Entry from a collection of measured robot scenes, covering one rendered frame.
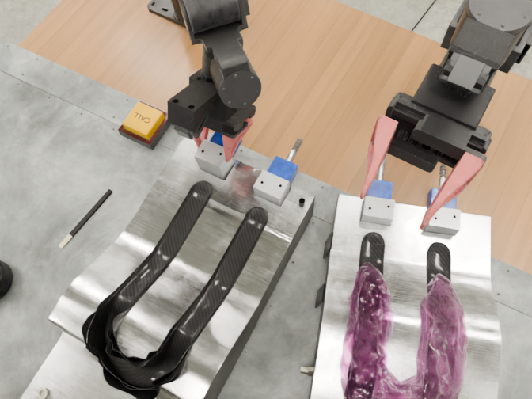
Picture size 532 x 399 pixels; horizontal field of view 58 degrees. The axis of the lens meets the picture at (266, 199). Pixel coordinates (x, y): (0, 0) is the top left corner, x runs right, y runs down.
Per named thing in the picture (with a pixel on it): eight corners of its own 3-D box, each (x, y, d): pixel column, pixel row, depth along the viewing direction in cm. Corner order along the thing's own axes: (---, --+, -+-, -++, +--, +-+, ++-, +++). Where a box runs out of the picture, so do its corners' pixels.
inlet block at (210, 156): (235, 111, 88) (230, 94, 83) (259, 120, 87) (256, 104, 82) (200, 169, 84) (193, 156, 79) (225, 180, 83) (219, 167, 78)
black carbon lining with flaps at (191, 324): (198, 181, 84) (188, 156, 76) (278, 219, 81) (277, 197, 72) (81, 364, 73) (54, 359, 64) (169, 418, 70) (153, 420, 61)
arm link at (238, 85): (277, 96, 64) (264, 13, 55) (217, 116, 63) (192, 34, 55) (253, 56, 72) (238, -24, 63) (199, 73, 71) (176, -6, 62)
